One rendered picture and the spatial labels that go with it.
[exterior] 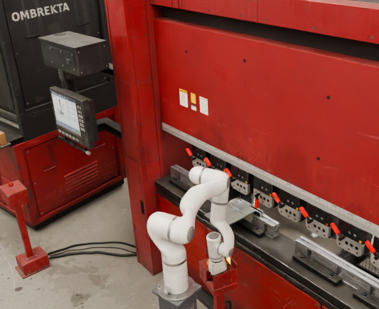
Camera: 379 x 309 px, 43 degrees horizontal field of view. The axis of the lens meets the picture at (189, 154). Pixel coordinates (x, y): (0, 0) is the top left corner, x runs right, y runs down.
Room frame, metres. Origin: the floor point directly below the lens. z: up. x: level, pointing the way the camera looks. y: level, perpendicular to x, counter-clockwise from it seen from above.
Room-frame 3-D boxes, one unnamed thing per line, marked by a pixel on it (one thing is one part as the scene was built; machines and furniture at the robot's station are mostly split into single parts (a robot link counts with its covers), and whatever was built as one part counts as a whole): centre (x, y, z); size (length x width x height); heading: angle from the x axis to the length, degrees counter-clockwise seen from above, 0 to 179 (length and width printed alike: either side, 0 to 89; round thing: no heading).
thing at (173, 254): (1.88, 0.13, 1.30); 0.19 x 0.12 x 0.24; 58
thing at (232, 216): (2.51, -0.23, 1.00); 0.26 x 0.18 x 0.01; 126
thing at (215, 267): (2.21, -0.12, 0.85); 0.10 x 0.07 x 0.11; 112
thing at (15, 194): (3.35, 1.42, 0.41); 0.25 x 0.20 x 0.83; 126
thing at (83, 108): (3.24, 0.80, 1.42); 0.45 x 0.12 x 0.36; 41
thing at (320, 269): (2.08, -0.66, 0.89); 0.30 x 0.05 x 0.03; 36
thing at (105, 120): (3.48, 0.64, 1.18); 0.40 x 0.24 x 0.07; 36
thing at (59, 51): (3.33, 0.76, 1.53); 0.51 x 0.25 x 0.85; 41
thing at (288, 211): (2.29, -0.57, 1.18); 0.15 x 0.09 x 0.17; 36
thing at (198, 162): (2.94, -0.09, 1.18); 0.15 x 0.09 x 0.17; 36
